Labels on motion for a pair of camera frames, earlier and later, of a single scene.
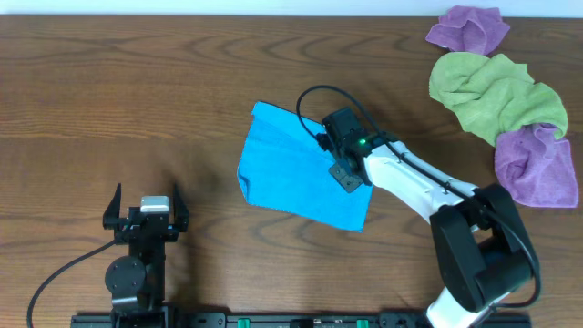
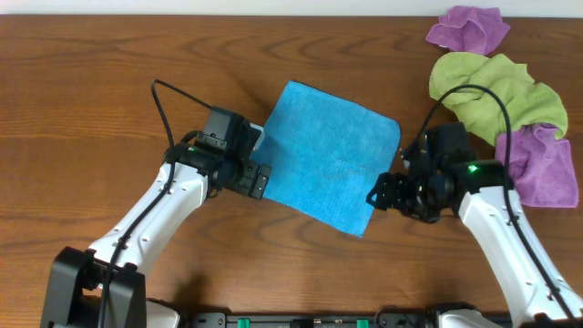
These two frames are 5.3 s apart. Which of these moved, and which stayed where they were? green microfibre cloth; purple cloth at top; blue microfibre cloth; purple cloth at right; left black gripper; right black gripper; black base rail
Moved: blue microfibre cloth; right black gripper; left black gripper
Stayed: black base rail; purple cloth at right; green microfibre cloth; purple cloth at top
